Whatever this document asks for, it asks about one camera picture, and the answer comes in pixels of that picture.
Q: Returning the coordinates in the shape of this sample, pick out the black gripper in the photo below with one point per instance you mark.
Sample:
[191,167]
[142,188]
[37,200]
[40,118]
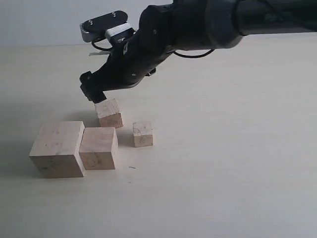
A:
[133,59]

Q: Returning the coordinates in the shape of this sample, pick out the third largest wooden cube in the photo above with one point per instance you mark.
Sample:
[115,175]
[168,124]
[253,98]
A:
[109,114]

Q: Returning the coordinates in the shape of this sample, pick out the second largest wooden cube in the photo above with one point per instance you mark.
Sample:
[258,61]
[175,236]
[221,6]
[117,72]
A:
[99,147]

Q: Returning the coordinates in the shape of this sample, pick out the smallest wooden cube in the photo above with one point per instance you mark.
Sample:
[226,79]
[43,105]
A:
[143,134]

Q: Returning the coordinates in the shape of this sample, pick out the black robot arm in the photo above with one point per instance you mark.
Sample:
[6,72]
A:
[187,25]

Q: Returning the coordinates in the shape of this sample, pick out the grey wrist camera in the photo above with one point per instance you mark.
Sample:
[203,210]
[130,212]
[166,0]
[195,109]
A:
[108,26]

